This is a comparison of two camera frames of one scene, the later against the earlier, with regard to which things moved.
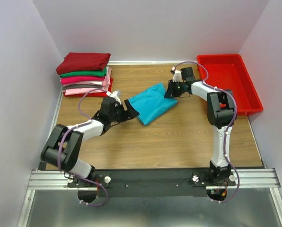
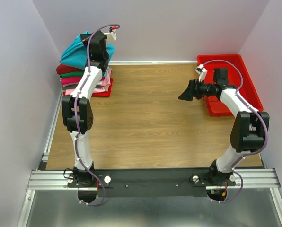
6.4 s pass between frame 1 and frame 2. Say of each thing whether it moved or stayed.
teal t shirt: moved
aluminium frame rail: stayed
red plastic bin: stayed
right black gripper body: moved
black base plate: stayed
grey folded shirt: stayed
